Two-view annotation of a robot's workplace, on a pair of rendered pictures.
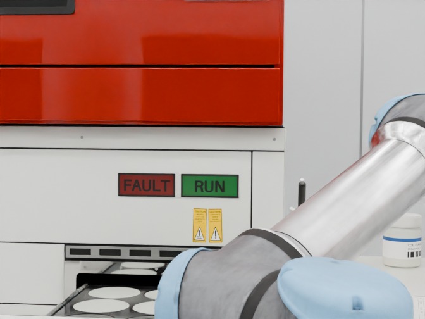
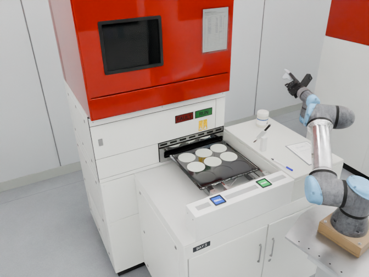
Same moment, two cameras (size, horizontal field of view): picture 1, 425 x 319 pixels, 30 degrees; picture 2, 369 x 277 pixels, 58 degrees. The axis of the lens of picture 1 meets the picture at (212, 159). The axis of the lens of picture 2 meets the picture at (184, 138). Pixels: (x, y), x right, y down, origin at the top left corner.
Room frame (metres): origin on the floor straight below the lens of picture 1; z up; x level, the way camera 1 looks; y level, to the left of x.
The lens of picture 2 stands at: (0.15, 1.07, 1.93)
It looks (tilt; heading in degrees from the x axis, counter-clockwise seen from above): 29 degrees down; 328
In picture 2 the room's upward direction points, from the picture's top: 1 degrees counter-clockwise
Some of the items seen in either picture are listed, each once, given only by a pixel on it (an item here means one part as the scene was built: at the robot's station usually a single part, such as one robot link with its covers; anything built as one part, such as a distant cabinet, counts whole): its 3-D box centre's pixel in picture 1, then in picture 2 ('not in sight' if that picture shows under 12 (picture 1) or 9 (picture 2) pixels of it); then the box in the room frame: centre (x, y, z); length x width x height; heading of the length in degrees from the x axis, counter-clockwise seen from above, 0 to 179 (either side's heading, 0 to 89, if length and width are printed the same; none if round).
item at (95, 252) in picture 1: (170, 253); (191, 136); (1.62, 0.08, 0.96); 0.44 x 0.01 x 0.02; 85
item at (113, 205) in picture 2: not in sight; (149, 187); (1.98, 0.23, 0.41); 0.82 x 0.71 x 0.82; 85
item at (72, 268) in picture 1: (169, 285); (192, 146); (1.61, 0.09, 0.89); 0.44 x 0.02 x 0.10; 85
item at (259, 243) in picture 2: not in sight; (230, 232); (1.29, 0.02, 0.41); 0.97 x 0.64 x 0.82; 85
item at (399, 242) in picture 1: (401, 239); (262, 118); (1.48, -0.36, 1.01); 0.07 x 0.07 x 0.10
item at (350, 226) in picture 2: not in sight; (351, 216); (0.68, -0.11, 0.93); 0.15 x 0.15 x 0.10
